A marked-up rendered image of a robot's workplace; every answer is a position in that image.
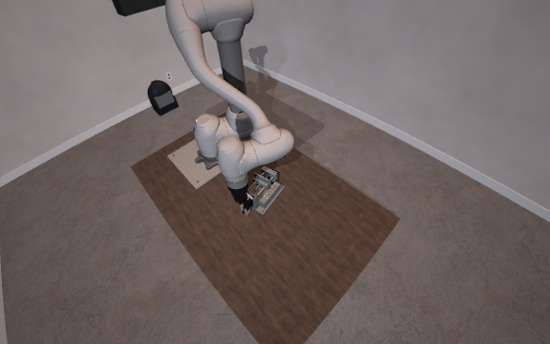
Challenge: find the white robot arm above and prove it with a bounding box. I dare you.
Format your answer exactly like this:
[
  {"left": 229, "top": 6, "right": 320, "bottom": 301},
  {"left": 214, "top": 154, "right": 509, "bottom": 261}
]
[{"left": 165, "top": 0, "right": 294, "bottom": 189}]

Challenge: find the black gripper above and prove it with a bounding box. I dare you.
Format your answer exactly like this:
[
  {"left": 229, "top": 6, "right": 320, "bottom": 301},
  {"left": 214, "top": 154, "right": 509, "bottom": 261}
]
[{"left": 227, "top": 183, "right": 254, "bottom": 216}]

